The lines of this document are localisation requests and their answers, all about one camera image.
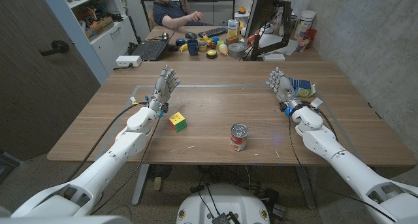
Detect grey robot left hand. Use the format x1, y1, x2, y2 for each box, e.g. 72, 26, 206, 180
148, 65, 181, 113

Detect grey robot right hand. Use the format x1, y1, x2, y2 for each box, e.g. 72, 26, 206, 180
265, 67, 303, 111

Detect blue green food package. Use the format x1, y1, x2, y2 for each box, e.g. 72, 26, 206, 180
288, 76, 317, 99

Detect red white soup can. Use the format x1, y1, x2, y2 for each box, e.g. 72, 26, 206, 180
229, 123, 249, 152

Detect flat white box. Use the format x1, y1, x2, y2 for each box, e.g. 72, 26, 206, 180
263, 53, 286, 62

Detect multicoloured puzzle cube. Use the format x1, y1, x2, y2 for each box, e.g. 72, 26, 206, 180
168, 111, 188, 133

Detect black laptop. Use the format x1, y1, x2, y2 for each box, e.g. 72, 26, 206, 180
131, 29, 174, 62

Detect white power strip box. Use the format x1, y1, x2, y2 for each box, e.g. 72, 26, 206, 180
115, 55, 143, 68

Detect clear drinking glass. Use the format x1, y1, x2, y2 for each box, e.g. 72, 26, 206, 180
295, 36, 310, 52

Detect white paper sheet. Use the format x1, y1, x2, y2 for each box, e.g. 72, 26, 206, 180
257, 33, 298, 57

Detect dark blue mug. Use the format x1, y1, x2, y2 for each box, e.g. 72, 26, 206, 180
186, 39, 200, 57

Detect stacked coloured toy cups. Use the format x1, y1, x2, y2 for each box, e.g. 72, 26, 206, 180
197, 37, 210, 52

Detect white shelf cabinet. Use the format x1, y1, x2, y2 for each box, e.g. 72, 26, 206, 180
60, 0, 138, 75

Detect white wipes canister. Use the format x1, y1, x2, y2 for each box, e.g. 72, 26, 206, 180
293, 10, 317, 40

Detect black keyboard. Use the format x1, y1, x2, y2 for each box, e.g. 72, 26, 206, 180
197, 26, 229, 39

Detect person in dark shirt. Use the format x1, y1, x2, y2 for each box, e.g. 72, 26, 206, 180
148, 0, 210, 29

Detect white blue yellow carton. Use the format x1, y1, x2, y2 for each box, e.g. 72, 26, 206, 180
227, 19, 241, 39

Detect black floor fan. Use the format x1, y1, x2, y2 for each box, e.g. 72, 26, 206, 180
147, 164, 173, 181

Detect black computer monitor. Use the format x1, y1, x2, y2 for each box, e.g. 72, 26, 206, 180
244, 0, 288, 39

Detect cardboard box with toys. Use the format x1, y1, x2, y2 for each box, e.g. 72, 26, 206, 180
85, 16, 115, 41

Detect dark wooden door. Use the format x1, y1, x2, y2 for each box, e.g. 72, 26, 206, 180
0, 0, 101, 161

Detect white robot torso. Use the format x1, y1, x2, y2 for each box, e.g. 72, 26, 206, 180
176, 184, 271, 224

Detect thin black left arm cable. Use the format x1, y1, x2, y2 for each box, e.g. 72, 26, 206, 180
91, 114, 163, 216

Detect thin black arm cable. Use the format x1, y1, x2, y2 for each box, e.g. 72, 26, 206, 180
91, 114, 163, 216
287, 114, 398, 223

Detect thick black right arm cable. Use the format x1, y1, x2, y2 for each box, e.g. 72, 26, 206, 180
306, 103, 340, 142

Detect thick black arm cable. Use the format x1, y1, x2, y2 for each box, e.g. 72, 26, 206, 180
65, 101, 150, 183
306, 103, 340, 142

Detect grey duct tape roll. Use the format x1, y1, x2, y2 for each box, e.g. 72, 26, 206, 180
227, 42, 246, 58

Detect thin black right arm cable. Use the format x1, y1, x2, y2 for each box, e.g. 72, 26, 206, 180
287, 114, 398, 223

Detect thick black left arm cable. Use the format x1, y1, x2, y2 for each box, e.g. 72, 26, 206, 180
65, 101, 150, 183

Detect black door handle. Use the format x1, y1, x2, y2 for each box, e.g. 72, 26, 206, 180
40, 39, 70, 57

